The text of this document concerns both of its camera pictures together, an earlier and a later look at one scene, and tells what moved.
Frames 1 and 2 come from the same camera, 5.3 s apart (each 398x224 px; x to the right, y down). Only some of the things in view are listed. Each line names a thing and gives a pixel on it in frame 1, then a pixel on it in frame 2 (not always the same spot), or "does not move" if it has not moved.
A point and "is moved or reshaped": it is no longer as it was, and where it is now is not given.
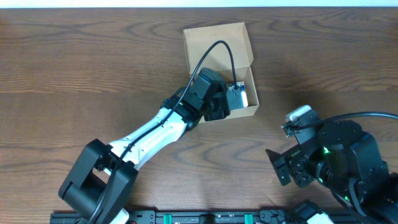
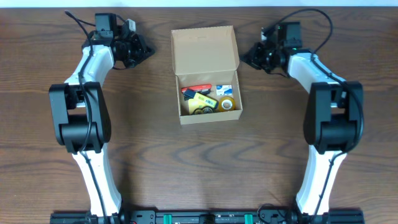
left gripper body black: [234, 98] to [137, 50]
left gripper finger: [224, 109] to [130, 27]
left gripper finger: [216, 114] to [142, 53]
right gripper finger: [281, 165] to [257, 55]
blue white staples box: [240, 86] is moved or reshaped
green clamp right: [248, 218] does not move
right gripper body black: [282, 168] to [258, 56]
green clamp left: [167, 218] does not move
